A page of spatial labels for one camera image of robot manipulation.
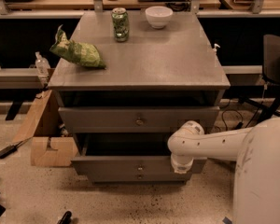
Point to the grey drawer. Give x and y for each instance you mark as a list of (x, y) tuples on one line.
[(139, 178), (134, 119), (126, 154)]

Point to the black chair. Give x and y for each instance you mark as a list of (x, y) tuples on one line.
[(271, 75)]

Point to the grey drawer cabinet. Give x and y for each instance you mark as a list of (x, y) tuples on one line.
[(171, 67)]

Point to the white pump bottle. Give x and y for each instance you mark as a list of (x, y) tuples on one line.
[(216, 48)]

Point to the cardboard box left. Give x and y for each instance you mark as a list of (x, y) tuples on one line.
[(43, 127)]

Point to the grey bottom drawer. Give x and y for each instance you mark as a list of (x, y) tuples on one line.
[(139, 178)]

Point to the white bowl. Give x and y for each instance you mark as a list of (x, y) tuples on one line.
[(158, 17)]

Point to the green soda can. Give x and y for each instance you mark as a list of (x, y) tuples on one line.
[(121, 27)]

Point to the grey top drawer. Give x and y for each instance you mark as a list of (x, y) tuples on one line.
[(134, 119)]

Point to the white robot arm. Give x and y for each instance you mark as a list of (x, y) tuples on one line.
[(256, 151)]

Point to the black power adapter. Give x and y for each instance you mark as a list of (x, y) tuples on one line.
[(7, 151)]

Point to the black object bottom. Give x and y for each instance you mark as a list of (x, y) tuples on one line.
[(66, 218)]

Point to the green chip bag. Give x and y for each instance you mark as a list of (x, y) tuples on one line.
[(83, 54)]

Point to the clear plastic bottle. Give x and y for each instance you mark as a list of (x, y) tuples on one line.
[(42, 64)]

